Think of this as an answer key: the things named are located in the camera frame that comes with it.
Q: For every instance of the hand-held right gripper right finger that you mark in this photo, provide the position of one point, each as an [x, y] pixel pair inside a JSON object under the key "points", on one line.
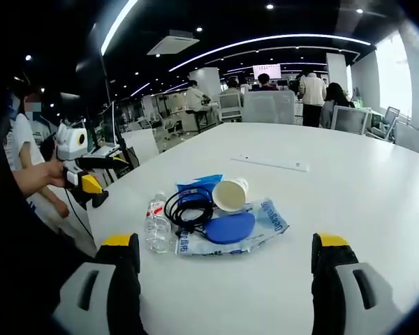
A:
{"points": [[356, 300]]}

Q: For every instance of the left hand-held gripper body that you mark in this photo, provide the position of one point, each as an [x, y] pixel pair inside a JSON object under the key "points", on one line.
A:
{"points": [[71, 143]]}

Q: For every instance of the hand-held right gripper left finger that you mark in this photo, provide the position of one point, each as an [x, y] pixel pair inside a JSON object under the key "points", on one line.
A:
{"points": [[90, 296]]}

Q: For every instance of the clear plastic water bottle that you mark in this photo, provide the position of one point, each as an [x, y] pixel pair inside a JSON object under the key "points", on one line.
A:
{"points": [[157, 227]]}

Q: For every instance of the blue plastic packet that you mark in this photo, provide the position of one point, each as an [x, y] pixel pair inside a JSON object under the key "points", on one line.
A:
{"points": [[199, 183]]}

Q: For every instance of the clear blue-printed plastic bag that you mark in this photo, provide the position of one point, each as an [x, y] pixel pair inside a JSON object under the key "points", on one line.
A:
{"points": [[269, 220]]}

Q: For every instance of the white paper cup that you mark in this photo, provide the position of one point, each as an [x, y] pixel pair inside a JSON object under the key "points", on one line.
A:
{"points": [[230, 195]]}

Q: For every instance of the blue oval case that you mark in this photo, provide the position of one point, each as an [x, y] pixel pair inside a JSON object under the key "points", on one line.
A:
{"points": [[230, 228]]}

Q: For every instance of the white tabletop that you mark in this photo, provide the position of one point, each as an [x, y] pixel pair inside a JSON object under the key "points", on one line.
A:
{"points": [[283, 272]]}

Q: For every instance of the person's left hand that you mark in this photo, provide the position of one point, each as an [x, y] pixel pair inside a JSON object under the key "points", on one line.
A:
{"points": [[56, 174]]}

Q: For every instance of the black computer monitor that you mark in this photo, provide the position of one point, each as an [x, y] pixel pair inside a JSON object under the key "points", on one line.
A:
{"points": [[110, 125]]}

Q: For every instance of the white chair back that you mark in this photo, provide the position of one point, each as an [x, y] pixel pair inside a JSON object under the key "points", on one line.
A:
{"points": [[141, 144]]}

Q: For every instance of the person's dark clothing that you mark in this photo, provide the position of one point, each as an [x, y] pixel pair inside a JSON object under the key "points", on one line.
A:
{"points": [[28, 279]]}

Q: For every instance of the ceiling air conditioner unit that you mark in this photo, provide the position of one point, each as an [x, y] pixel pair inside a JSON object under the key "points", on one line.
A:
{"points": [[172, 43]]}

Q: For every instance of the grey mesh office chair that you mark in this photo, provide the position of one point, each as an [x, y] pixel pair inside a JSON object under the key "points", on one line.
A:
{"points": [[410, 137], [269, 108], [387, 122], [351, 120], [230, 106]]}

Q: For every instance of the wall display screen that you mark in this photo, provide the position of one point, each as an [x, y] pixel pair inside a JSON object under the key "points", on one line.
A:
{"points": [[266, 71]]}

